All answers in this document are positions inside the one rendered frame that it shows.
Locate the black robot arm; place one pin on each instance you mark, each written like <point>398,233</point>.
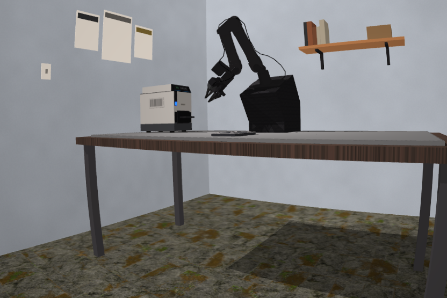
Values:
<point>235,65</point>

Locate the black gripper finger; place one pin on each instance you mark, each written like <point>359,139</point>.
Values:
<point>213,97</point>
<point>208,93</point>

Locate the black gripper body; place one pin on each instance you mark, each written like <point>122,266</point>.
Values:
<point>218,93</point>

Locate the grey heat sealer housing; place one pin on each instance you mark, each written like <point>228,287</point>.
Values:
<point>162,108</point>

